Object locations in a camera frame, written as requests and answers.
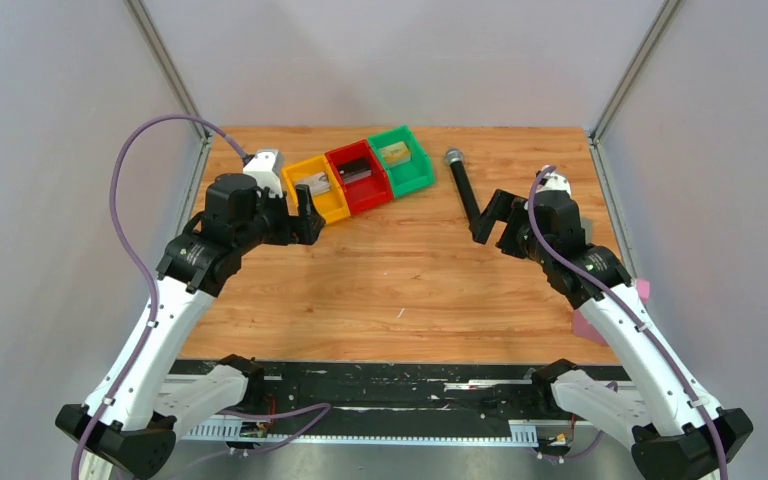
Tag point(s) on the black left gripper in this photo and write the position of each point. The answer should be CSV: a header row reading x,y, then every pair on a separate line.
x,y
305,228

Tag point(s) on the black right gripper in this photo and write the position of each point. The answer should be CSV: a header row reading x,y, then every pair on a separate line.
x,y
503,207

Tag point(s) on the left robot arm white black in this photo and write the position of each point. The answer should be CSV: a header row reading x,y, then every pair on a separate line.
x,y
125,420

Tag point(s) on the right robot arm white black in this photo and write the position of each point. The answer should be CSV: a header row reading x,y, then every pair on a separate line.
x,y
678,427

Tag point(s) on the silver card in yellow bin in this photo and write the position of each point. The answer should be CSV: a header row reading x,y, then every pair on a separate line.
x,y
318,182

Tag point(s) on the black card in red bin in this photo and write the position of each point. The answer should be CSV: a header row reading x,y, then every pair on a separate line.
x,y
354,170

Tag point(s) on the gold card in green bin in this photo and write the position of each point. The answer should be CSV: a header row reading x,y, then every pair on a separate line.
x,y
395,154

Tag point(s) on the pink card stand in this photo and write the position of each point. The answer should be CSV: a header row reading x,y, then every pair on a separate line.
x,y
582,328

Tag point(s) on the yellow plastic bin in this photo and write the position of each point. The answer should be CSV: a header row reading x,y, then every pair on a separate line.
x,y
332,206

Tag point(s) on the red plastic bin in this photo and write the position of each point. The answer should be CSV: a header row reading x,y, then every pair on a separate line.
x,y
368,193

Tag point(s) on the black handheld microphone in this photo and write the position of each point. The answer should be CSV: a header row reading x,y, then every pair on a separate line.
x,y
454,159

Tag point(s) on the green plastic bin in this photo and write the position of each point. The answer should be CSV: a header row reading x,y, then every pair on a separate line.
x,y
405,176

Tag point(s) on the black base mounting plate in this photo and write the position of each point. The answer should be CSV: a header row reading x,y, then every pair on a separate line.
x,y
419,404

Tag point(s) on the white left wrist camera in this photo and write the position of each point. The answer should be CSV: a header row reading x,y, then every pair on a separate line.
x,y
265,167

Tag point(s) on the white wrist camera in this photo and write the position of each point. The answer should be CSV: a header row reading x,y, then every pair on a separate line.
x,y
554,181
265,167

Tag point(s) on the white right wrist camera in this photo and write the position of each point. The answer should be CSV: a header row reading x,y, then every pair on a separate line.
x,y
554,181

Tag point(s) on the left aluminium frame post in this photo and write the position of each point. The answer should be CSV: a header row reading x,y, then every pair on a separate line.
x,y
204,138

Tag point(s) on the aluminium frame post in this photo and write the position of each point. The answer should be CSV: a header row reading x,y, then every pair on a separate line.
x,y
598,133
204,138

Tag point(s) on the right aluminium frame post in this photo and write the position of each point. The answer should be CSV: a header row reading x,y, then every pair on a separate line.
x,y
598,133

